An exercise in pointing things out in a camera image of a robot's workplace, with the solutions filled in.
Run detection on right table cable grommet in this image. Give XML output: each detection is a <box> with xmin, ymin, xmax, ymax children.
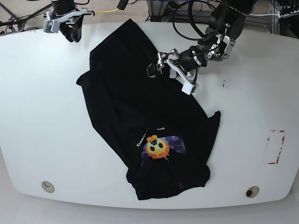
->
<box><xmin>245</xmin><ymin>186</ymin><xmax>259</xmax><ymax>198</ymax></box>

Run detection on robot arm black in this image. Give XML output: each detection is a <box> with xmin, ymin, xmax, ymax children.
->
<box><xmin>50</xmin><ymin>0</ymin><xmax>84</xmax><ymax>42</ymax></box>
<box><xmin>147</xmin><ymin>0</ymin><xmax>254</xmax><ymax>77</ymax></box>

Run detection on black graphic T-shirt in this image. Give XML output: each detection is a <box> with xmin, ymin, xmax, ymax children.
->
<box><xmin>77</xmin><ymin>20</ymin><xmax>221</xmax><ymax>200</ymax></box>

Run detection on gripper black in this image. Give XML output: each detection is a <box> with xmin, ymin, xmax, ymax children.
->
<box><xmin>147</xmin><ymin>46</ymin><xmax>207</xmax><ymax>77</ymax></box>
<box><xmin>59</xmin><ymin>16</ymin><xmax>82</xmax><ymax>42</ymax></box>

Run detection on table cable grommet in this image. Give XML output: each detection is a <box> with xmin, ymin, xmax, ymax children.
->
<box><xmin>41</xmin><ymin>181</ymin><xmax>55</xmax><ymax>193</ymax></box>
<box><xmin>245</xmin><ymin>186</ymin><xmax>259</xmax><ymax>198</ymax></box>

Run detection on black tripod legs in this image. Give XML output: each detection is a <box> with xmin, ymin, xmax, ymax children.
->
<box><xmin>0</xmin><ymin>0</ymin><xmax>54</xmax><ymax>33</ymax></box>

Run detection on red tape rectangle marking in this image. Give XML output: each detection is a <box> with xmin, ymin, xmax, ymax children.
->
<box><xmin>265</xmin><ymin>130</ymin><xmax>285</xmax><ymax>165</ymax></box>

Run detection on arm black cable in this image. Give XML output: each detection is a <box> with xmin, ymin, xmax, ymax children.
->
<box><xmin>172</xmin><ymin>0</ymin><xmax>225</xmax><ymax>42</ymax></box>

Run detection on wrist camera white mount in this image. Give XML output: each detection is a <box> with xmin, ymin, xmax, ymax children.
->
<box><xmin>43</xmin><ymin>8</ymin><xmax>95</xmax><ymax>33</ymax></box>
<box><xmin>166</xmin><ymin>59</ymin><xmax>199</xmax><ymax>95</ymax></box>

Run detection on left table cable grommet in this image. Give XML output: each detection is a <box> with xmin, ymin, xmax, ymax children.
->
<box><xmin>41</xmin><ymin>181</ymin><xmax>55</xmax><ymax>193</ymax></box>

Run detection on white power strip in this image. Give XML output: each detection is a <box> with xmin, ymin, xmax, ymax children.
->
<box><xmin>278</xmin><ymin>8</ymin><xmax>299</xmax><ymax>18</ymax></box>

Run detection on aluminium frame post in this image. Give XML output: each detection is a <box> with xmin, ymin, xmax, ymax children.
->
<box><xmin>146</xmin><ymin>0</ymin><xmax>169</xmax><ymax>22</ymax></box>

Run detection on yellow cable on floor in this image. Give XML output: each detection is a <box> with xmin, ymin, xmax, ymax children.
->
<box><xmin>95</xmin><ymin>8</ymin><xmax>119</xmax><ymax>14</ymax></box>

